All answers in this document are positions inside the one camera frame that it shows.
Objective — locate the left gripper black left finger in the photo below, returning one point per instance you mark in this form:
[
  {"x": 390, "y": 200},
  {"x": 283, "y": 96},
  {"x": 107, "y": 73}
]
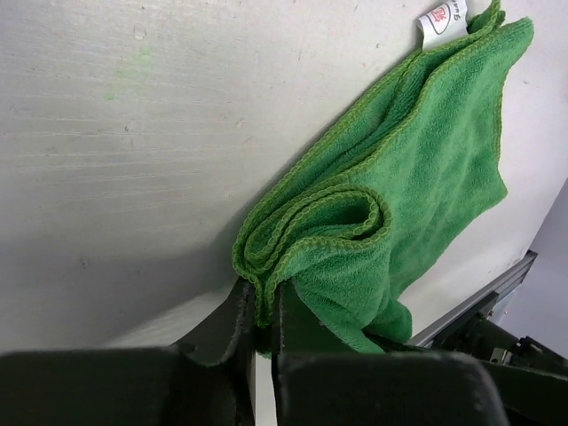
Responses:
[{"x": 216, "y": 385}]

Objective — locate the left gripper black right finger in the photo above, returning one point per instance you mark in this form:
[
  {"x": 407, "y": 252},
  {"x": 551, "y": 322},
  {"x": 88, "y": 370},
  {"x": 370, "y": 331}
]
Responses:
[{"x": 319, "y": 380}]

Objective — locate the green towel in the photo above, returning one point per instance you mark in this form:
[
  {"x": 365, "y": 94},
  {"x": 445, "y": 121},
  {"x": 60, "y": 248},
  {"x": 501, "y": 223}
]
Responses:
[{"x": 377, "y": 200}]

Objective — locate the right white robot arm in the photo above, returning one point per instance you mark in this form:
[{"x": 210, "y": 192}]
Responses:
[{"x": 510, "y": 359}]

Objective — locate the aluminium mounting rail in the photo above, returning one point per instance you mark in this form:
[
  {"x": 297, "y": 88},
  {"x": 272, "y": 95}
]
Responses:
[{"x": 482, "y": 301}]

